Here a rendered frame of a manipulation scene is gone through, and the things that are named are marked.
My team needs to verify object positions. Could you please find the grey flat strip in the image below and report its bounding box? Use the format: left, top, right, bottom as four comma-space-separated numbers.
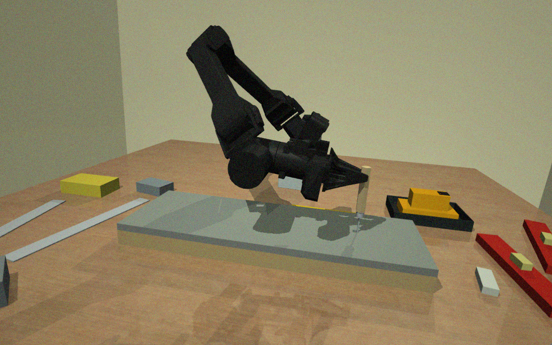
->
0, 199, 66, 237
5, 198, 150, 262

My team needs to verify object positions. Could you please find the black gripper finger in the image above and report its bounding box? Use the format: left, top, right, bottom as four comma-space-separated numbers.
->
330, 147, 361, 172
322, 154, 368, 192

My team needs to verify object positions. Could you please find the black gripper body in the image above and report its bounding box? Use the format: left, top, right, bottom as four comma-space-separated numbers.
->
274, 140, 330, 202

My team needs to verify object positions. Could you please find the long red flat bar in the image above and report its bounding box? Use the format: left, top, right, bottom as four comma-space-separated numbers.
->
476, 233, 552, 318
523, 219, 552, 275

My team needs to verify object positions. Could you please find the tan handled awl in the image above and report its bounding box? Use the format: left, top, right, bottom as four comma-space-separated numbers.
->
356, 166, 371, 233

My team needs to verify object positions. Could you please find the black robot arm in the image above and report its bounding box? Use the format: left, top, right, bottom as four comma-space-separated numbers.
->
186, 25, 330, 189

